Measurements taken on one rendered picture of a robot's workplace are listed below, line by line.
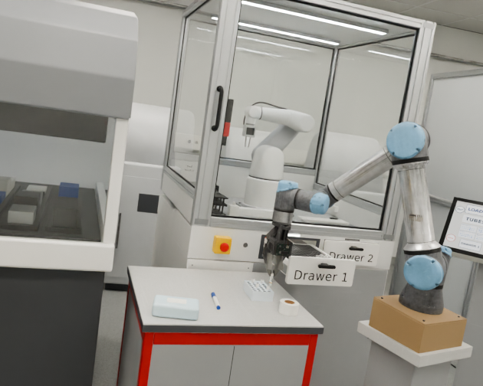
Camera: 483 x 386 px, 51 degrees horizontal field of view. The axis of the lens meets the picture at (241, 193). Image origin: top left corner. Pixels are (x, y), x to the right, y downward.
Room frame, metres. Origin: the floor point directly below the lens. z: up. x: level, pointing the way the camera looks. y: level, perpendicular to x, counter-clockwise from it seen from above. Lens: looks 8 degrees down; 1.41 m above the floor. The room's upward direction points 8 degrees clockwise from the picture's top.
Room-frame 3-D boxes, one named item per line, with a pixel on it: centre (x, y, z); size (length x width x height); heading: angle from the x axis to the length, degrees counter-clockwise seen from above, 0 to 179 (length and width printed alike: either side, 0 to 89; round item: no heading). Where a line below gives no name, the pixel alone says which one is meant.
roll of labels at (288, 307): (1.77, -0.23, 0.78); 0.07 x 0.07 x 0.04
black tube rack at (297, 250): (2.16, -0.30, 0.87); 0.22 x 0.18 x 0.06; 18
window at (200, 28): (2.60, 0.32, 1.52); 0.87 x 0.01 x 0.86; 18
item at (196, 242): (2.75, -0.14, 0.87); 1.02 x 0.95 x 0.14; 108
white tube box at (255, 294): (1.91, -0.12, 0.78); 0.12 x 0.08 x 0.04; 16
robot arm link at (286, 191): (1.85, -0.17, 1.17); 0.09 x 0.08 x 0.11; 63
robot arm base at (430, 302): (1.74, -0.68, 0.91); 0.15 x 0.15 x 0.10
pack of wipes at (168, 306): (1.61, 0.16, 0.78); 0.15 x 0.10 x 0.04; 96
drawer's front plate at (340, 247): (2.38, -0.56, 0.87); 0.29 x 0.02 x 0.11; 108
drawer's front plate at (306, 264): (1.97, -0.36, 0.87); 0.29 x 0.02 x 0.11; 108
